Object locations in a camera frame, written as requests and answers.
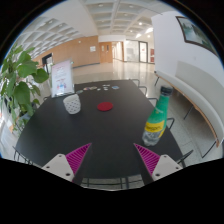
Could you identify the black-framed glass door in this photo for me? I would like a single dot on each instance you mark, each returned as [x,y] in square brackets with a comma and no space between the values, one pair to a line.
[143,51]

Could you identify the flat round red coaster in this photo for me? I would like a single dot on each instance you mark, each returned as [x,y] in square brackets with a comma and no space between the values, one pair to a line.
[105,106]

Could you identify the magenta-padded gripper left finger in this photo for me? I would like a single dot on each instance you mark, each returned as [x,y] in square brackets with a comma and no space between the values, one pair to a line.
[76,158]

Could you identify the framed landscape painting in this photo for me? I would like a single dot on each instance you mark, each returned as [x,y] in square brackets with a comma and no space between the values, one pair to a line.
[193,33]

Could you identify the clear acrylic sign stand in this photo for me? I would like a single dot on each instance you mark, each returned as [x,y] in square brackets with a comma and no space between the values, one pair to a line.
[62,78]

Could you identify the black metal chair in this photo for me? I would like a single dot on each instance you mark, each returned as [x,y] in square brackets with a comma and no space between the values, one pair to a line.
[156,99]
[138,80]
[172,121]
[145,88]
[15,154]
[185,156]

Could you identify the group of ceiling lights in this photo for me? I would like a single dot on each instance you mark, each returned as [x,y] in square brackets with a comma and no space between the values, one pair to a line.
[149,30]

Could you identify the small round blue badge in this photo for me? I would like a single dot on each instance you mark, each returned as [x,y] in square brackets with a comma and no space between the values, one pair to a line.
[115,87]

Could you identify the green leafy potted plant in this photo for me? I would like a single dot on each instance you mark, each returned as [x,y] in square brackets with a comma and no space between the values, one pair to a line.
[23,68]

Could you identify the white dotted mug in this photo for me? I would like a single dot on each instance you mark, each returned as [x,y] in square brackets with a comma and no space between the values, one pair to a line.
[71,105]

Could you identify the green plastic drink bottle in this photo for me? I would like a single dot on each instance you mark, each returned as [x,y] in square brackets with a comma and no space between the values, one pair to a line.
[156,120]

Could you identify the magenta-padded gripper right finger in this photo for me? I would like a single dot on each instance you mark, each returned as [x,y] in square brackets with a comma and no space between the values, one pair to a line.
[149,158]

